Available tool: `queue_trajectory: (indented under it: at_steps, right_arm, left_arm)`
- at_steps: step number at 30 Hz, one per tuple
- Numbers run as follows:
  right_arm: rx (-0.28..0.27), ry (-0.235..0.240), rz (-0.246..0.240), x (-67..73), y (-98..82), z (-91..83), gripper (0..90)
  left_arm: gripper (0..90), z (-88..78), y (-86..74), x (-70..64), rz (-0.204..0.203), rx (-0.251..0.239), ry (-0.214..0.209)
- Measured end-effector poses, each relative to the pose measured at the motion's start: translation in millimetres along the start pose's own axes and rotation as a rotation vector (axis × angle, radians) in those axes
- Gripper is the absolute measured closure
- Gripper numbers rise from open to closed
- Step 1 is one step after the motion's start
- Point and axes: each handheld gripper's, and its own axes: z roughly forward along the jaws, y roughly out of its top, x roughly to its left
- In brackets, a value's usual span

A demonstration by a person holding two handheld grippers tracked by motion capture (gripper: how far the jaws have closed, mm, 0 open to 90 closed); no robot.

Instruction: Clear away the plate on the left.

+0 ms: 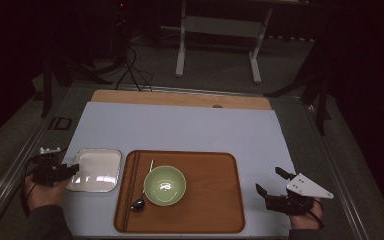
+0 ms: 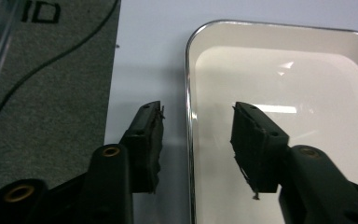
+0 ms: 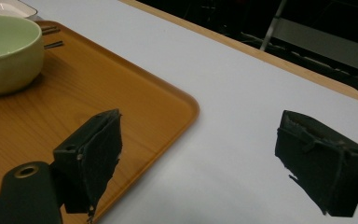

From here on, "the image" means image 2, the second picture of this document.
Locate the white rectangular tray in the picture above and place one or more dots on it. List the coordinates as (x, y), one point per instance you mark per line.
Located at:
(276, 124)

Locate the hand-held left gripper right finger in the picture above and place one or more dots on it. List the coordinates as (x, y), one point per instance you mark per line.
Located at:
(254, 149)

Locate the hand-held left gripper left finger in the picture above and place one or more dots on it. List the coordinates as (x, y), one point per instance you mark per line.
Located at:
(144, 149)

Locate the white table mat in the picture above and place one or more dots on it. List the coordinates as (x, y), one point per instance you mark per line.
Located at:
(149, 46)

